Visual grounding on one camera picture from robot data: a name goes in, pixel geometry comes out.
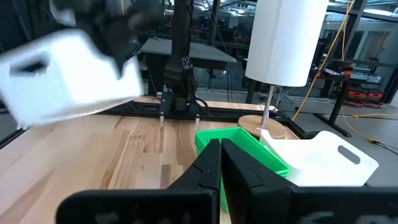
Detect black aluminium rig frame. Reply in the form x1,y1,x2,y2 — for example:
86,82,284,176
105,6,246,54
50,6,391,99
0,98,312,147

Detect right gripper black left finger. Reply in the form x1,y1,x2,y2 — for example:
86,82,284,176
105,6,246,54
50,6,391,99
55,138,222,224

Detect yellow cable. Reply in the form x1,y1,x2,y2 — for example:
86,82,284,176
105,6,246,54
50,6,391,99
291,0,398,144

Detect grey desk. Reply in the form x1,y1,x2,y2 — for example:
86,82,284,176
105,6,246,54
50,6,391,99
139,37,238,105

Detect white shade wooden base lamp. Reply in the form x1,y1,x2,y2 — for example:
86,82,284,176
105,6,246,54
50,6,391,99
237,0,330,138

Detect green plastic mesh basket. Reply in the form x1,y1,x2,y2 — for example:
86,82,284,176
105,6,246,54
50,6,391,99
194,126,290,178
194,144,290,215
194,136,290,180
194,141,290,183

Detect black background workbench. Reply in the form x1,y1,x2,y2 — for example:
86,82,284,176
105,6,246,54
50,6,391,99
313,58,398,138

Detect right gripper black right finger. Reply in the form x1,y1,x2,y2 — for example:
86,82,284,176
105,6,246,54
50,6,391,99
220,138,398,224

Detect white plastic basket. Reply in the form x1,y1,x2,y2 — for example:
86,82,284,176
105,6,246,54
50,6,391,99
0,29,145,127
259,129,380,188

